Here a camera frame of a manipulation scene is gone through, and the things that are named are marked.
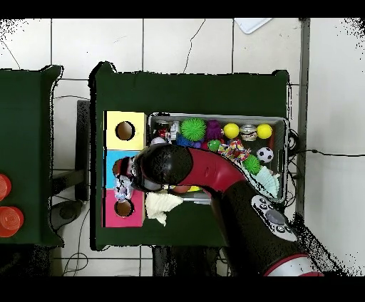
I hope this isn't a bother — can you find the black floor cable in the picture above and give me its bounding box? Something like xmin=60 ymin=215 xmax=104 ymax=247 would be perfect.
xmin=287 ymin=147 xmax=365 ymax=158

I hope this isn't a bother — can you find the cream cloth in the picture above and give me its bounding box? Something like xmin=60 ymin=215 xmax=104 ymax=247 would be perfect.
xmin=144 ymin=191 xmax=184 ymax=227

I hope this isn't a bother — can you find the silver toy robot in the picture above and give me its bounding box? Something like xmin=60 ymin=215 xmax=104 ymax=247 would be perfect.
xmin=169 ymin=120 xmax=182 ymax=139

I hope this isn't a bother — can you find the orange plastic cup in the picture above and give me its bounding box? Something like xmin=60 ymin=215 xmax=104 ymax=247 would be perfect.
xmin=0 ymin=173 xmax=13 ymax=202
xmin=0 ymin=205 xmax=25 ymax=238

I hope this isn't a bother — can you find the yellow tennis ball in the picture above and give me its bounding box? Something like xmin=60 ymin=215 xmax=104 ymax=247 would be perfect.
xmin=222 ymin=122 xmax=240 ymax=140

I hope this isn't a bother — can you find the purple spiky toy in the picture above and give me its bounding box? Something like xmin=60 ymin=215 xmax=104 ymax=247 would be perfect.
xmin=204 ymin=119 xmax=224 ymax=142

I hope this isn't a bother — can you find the blue spiky ball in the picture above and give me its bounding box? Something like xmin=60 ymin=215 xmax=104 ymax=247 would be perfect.
xmin=175 ymin=133 xmax=200 ymax=149

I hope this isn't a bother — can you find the polka dot cloth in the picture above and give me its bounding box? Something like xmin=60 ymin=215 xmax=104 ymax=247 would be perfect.
xmin=217 ymin=138 xmax=252 ymax=165

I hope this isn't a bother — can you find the silver mesh bin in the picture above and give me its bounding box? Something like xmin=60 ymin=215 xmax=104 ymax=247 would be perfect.
xmin=145 ymin=113 xmax=288 ymax=204

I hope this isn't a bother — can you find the wooden box with three holes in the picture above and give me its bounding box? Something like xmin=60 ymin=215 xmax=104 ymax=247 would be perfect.
xmin=102 ymin=110 xmax=148 ymax=228

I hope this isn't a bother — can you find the white board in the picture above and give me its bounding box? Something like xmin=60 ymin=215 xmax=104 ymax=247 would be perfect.
xmin=233 ymin=18 xmax=273 ymax=35

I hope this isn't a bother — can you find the dark grey stand base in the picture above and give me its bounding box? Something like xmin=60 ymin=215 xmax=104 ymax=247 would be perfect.
xmin=51 ymin=199 xmax=84 ymax=231

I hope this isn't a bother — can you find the smooth yellow ball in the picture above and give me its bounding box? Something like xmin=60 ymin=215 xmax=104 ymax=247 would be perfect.
xmin=255 ymin=123 xmax=274 ymax=140

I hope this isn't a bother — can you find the mint green cloth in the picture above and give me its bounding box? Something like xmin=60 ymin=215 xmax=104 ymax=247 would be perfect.
xmin=255 ymin=165 xmax=282 ymax=199

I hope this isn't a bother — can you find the black and white soccer ball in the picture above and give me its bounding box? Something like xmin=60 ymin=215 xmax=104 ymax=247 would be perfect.
xmin=256 ymin=146 xmax=274 ymax=164

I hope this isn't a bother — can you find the green covered side table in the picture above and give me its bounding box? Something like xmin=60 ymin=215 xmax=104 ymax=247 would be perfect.
xmin=0 ymin=65 xmax=64 ymax=247

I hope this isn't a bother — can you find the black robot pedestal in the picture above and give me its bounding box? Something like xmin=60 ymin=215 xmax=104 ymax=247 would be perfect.
xmin=152 ymin=246 xmax=226 ymax=276

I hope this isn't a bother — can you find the green spiky ball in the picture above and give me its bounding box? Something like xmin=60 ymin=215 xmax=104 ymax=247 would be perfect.
xmin=180 ymin=117 xmax=207 ymax=142
xmin=242 ymin=154 xmax=262 ymax=175

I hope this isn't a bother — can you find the dark green table cloth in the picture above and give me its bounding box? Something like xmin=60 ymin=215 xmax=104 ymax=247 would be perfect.
xmin=88 ymin=61 xmax=290 ymax=251

